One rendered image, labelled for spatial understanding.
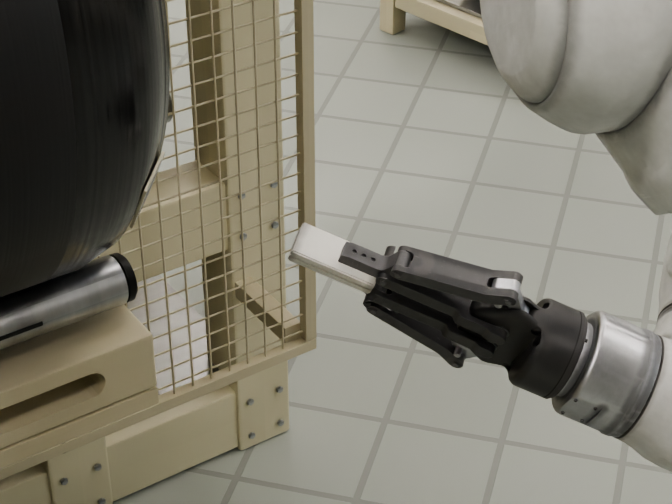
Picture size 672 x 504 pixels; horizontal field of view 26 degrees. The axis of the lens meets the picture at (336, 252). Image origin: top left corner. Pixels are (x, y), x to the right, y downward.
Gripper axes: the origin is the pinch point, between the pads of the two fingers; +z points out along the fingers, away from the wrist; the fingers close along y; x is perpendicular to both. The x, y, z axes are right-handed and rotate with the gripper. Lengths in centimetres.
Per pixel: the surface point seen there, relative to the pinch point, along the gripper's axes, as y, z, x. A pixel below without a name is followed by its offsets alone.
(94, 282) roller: 14.1, 17.2, -2.6
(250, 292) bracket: 94, 1, 50
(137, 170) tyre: -5.2, 16.5, -3.2
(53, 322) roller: 15.4, 18.9, -6.8
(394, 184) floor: 152, -22, 124
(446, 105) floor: 163, -29, 159
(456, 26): 163, -25, 183
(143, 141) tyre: -7.8, 16.8, -2.4
